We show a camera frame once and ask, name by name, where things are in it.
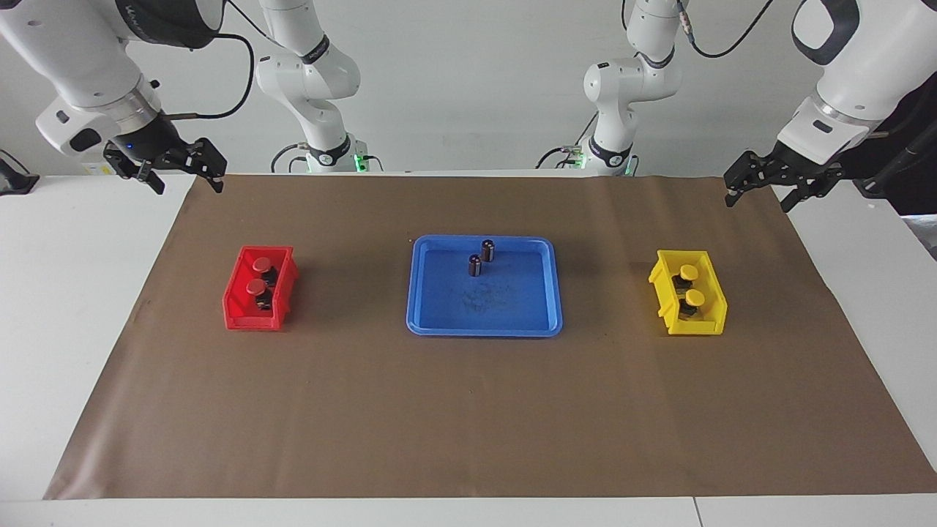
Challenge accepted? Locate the black base cable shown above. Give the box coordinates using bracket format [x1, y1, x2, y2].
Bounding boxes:
[537, 113, 597, 171]
[270, 143, 307, 173]

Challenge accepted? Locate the grey metal object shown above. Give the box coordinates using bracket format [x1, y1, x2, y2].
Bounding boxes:
[903, 214, 937, 261]

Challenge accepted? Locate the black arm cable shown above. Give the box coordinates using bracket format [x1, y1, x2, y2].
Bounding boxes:
[677, 0, 775, 59]
[157, 0, 256, 120]

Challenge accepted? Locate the blue plastic tray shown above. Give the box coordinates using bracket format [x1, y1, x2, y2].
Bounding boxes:
[406, 235, 564, 337]

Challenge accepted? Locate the black right base cable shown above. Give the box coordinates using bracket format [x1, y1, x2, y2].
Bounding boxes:
[270, 143, 307, 173]

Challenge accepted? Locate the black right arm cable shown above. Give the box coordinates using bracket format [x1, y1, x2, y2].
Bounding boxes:
[157, 0, 256, 120]

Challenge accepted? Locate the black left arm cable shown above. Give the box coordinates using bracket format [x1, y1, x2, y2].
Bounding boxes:
[677, 0, 775, 59]

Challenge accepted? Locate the black left base cable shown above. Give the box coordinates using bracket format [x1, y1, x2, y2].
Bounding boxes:
[537, 113, 597, 171]

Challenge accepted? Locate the red plastic bin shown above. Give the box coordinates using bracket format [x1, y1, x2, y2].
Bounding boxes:
[223, 245, 300, 332]

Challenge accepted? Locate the white wall socket strip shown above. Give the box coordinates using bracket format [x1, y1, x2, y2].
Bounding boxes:
[81, 150, 122, 176]

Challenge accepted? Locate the black clamp foot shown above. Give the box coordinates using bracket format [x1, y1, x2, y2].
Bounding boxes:
[0, 149, 40, 197]

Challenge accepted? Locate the black stand leg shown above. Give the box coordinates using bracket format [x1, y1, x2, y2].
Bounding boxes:
[853, 121, 937, 198]

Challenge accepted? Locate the yellow plastic bin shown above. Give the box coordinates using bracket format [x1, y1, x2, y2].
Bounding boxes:
[648, 250, 728, 336]

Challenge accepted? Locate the brown paper mat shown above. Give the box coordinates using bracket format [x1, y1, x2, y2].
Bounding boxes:
[44, 174, 937, 501]

